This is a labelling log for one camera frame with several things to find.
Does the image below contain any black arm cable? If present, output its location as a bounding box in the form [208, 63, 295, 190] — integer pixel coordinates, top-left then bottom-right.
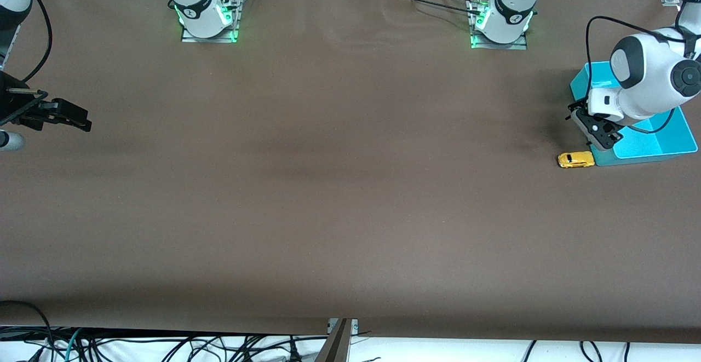
[21, 0, 53, 83]
[585, 16, 701, 67]

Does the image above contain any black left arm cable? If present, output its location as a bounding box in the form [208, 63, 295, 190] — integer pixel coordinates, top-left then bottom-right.
[585, 16, 701, 67]

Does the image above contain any brown table cover sheet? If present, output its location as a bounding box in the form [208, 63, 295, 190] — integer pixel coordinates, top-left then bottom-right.
[0, 0, 701, 346]

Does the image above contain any silver table edge bracket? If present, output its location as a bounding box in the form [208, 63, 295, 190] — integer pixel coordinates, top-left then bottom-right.
[327, 318, 359, 334]

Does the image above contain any dark metal post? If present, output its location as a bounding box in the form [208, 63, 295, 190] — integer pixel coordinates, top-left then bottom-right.
[315, 318, 352, 362]

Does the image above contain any long black base cable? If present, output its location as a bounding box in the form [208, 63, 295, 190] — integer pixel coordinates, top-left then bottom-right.
[378, 0, 482, 16]

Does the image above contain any teal plastic tray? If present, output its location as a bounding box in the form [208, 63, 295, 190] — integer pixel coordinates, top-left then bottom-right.
[570, 62, 698, 166]

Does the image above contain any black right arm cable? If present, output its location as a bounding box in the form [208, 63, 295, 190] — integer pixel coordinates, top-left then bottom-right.
[21, 0, 53, 83]

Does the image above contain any teal floor cable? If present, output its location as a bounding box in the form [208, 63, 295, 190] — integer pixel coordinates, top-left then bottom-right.
[65, 328, 84, 362]

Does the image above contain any yellow toy beetle car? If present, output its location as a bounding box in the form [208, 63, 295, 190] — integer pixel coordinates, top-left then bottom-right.
[558, 151, 595, 169]

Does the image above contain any black looped floor cable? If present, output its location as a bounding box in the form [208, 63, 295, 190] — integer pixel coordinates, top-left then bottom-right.
[0, 300, 54, 352]

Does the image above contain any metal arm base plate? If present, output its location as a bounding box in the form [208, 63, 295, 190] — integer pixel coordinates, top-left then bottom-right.
[181, 0, 240, 44]
[470, 0, 528, 50]

